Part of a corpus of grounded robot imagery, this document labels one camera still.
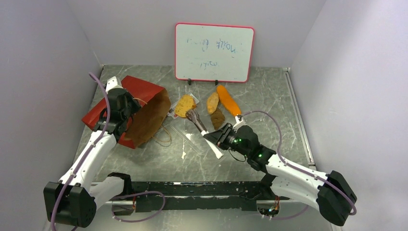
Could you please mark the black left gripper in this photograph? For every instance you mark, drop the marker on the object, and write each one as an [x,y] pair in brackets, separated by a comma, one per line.
[135,104]

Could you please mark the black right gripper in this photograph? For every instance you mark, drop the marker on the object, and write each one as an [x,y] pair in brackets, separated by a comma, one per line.
[220,136]

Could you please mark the red brown paper bag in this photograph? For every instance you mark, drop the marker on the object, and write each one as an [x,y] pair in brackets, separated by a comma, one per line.
[155,104]

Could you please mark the dark brown fake bread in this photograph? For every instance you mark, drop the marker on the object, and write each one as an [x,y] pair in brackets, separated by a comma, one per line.
[217,119]

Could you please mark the orange fake bread loaf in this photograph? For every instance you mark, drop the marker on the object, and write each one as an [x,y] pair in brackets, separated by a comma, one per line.
[227,101]

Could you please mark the metal tongs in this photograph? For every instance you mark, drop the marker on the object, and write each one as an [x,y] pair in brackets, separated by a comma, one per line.
[193,116]

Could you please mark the yellow fake bread roll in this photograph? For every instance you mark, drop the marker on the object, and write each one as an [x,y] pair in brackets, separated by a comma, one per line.
[185,104]

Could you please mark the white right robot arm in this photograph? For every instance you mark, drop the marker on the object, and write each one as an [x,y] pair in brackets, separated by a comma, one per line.
[328,193]

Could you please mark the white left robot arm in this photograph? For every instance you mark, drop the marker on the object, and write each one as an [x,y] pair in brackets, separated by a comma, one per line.
[73,200]

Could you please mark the clear plastic tray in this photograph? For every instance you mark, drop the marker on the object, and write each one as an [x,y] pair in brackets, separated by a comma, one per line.
[192,143]

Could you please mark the clear plastic packet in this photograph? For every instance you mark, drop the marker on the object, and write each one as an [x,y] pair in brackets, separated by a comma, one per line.
[171,111]

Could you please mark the pink framed whiteboard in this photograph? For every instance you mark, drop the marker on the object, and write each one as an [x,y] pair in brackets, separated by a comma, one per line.
[215,53]

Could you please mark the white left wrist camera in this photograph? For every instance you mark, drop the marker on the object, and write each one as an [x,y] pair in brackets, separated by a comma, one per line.
[113,83]

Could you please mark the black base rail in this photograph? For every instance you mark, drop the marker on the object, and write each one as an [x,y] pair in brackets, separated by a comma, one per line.
[243,195]

